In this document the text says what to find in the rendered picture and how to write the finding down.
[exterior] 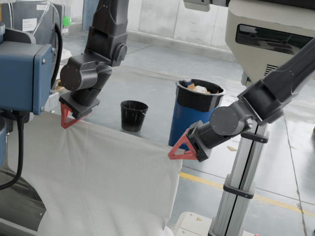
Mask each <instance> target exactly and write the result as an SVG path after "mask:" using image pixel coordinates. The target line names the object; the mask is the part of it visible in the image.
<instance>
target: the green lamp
mask: <svg viewBox="0 0 315 236"><path fill-rule="evenodd" d="M70 24H71V19H70V17H68V16H65V17H64V19H63V25H64V26H69V25H70Z"/></svg>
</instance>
